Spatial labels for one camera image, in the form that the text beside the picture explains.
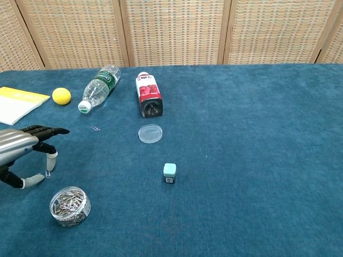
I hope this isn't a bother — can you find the blue carpet table cover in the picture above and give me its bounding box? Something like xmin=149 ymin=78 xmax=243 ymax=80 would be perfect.
xmin=0 ymin=63 xmax=343 ymax=257

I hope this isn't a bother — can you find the yellow foam ball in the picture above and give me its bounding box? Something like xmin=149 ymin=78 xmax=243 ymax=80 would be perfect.
xmin=52 ymin=87 xmax=72 ymax=105

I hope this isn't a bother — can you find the wicker folding screen panel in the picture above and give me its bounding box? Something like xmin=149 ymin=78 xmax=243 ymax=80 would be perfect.
xmin=222 ymin=0 xmax=338 ymax=65
xmin=309 ymin=0 xmax=343 ymax=64
xmin=0 ymin=0 xmax=45 ymax=73
xmin=16 ymin=0 xmax=131 ymax=70
xmin=119 ymin=0 xmax=233 ymax=67

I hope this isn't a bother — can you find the clear tub of paperclips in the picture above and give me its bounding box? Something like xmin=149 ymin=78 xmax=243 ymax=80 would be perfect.
xmin=49 ymin=186 xmax=92 ymax=228

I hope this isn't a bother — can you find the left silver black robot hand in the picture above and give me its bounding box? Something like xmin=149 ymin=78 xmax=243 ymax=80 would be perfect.
xmin=0 ymin=124 xmax=71 ymax=190

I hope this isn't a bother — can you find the clear water bottle green label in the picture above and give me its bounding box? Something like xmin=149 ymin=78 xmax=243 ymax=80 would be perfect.
xmin=77 ymin=64 xmax=122 ymax=115

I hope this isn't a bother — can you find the clear round plastic lid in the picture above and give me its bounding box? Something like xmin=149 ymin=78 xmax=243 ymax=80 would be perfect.
xmin=138 ymin=124 xmax=164 ymax=144

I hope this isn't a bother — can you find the red juice bottle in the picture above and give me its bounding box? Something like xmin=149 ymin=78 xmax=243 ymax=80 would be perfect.
xmin=135 ymin=71 xmax=164 ymax=119

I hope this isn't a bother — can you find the yellow white notepad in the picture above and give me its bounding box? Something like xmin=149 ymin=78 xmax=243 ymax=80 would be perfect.
xmin=0 ymin=86 xmax=51 ymax=126

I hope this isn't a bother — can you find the teal cube pencil sharpener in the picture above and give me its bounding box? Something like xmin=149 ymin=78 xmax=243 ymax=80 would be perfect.
xmin=162 ymin=163 xmax=177 ymax=184

